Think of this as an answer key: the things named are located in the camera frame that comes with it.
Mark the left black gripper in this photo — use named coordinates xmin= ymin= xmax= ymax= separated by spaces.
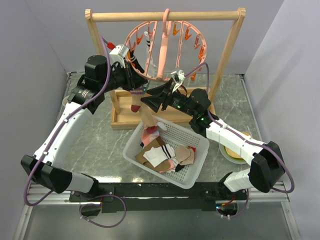
xmin=100 ymin=61 xmax=149 ymax=93

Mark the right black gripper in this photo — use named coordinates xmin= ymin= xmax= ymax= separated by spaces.
xmin=140 ymin=77 xmax=197 ymax=118

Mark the beige purple striped sock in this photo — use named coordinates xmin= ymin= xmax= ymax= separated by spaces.
xmin=130 ymin=86 xmax=158 ymax=134

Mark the wooden hanger rack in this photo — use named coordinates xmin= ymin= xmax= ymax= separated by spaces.
xmin=84 ymin=7 xmax=247 ymax=130

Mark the white plastic basket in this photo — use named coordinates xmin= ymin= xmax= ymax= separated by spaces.
xmin=123 ymin=117 xmax=210 ymax=189

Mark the pink round clip hanger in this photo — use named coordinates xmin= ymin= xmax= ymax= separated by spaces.
xmin=124 ymin=8 xmax=208 ymax=82

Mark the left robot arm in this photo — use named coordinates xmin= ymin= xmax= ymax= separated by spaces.
xmin=20 ymin=55 xmax=147 ymax=201

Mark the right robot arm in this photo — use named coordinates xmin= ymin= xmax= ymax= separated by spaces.
xmin=141 ymin=79 xmax=285 ymax=200

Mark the pile of socks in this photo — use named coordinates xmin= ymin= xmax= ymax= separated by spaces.
xmin=135 ymin=122 xmax=196 ymax=174

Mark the light blue mug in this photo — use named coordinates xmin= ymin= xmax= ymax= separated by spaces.
xmin=62 ymin=96 xmax=68 ymax=107

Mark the yellow bowl on plate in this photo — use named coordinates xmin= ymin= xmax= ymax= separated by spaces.
xmin=219 ymin=143 xmax=248 ymax=165

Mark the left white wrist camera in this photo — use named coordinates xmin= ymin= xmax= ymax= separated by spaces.
xmin=109 ymin=44 xmax=129 ymax=67

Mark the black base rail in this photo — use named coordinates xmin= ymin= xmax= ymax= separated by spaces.
xmin=69 ymin=182 xmax=247 ymax=213

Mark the aluminium frame rail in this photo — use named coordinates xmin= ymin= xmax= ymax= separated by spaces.
xmin=27 ymin=182 xmax=289 ymax=204

